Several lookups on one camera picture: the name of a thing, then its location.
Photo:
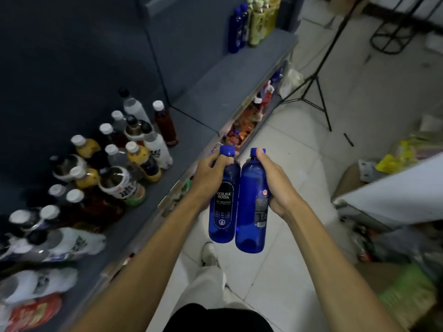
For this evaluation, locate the cluster of assorted drink bottles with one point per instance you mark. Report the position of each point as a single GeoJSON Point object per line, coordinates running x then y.
{"type": "Point", "coordinates": [117, 169]}

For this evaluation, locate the black metal stool frame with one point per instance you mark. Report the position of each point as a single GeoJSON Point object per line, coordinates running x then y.
{"type": "Point", "coordinates": [394, 34]}

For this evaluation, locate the white plastic bag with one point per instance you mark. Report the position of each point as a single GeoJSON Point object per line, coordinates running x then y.
{"type": "Point", "coordinates": [291, 82]}

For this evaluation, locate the person's left thumb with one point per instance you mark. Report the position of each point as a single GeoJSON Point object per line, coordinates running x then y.
{"type": "Point", "coordinates": [228, 158]}

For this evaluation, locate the red snack packet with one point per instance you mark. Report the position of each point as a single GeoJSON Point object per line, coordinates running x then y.
{"type": "Point", "coordinates": [33, 314]}

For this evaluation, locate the white flat board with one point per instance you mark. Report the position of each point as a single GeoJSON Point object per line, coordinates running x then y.
{"type": "Point", "coordinates": [398, 200]}

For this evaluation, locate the small black stick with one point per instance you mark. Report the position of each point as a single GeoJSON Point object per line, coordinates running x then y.
{"type": "Point", "coordinates": [348, 139]}

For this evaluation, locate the person's black shirt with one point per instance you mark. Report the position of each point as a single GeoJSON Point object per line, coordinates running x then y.
{"type": "Point", "coordinates": [221, 318]}

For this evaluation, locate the person's white shoe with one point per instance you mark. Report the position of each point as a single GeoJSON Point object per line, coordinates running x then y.
{"type": "Point", "coordinates": [209, 254]}

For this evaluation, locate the person's left forearm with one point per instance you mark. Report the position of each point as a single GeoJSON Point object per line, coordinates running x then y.
{"type": "Point", "coordinates": [148, 259]}

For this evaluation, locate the grey shop shelf unit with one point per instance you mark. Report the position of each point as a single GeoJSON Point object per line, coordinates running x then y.
{"type": "Point", "coordinates": [214, 82]}

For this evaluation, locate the green packet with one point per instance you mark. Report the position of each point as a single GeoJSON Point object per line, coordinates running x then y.
{"type": "Point", "coordinates": [408, 293]}

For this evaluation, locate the person's left hand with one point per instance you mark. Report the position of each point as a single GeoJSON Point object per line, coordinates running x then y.
{"type": "Point", "coordinates": [206, 178]}

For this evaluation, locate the brown cardboard box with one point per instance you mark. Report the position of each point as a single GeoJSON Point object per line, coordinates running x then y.
{"type": "Point", "coordinates": [348, 183]}

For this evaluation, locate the blue bottle with black label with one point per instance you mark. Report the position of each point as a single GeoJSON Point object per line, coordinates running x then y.
{"type": "Point", "coordinates": [224, 210]}

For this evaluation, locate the person's right thumb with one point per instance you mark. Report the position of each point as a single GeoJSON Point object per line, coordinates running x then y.
{"type": "Point", "coordinates": [261, 162]}

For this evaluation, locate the blue bottle with grey label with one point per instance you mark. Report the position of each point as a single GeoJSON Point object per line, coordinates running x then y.
{"type": "Point", "coordinates": [250, 217]}

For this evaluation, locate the row of colourful snack packets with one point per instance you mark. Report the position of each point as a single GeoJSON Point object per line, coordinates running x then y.
{"type": "Point", "coordinates": [247, 122]}

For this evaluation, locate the person's right forearm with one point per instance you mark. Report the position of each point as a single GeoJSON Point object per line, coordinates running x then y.
{"type": "Point", "coordinates": [332, 269]}

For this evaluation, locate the person's right hand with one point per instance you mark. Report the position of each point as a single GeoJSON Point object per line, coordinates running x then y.
{"type": "Point", "coordinates": [278, 190]}

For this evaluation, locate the pack of yellow-green bottles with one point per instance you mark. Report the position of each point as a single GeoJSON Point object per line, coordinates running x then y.
{"type": "Point", "coordinates": [261, 20]}

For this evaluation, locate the person's light grey trousers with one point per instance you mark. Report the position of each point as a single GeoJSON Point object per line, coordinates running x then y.
{"type": "Point", "coordinates": [204, 290]}

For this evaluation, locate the large white labelled drink bottle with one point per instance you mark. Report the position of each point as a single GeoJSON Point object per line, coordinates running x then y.
{"type": "Point", "coordinates": [72, 243]}
{"type": "Point", "coordinates": [38, 283]}

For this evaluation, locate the yellow packet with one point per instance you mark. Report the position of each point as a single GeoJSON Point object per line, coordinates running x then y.
{"type": "Point", "coordinates": [391, 162]}

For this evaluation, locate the black tripod stand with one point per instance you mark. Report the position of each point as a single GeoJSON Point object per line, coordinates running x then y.
{"type": "Point", "coordinates": [316, 86]}

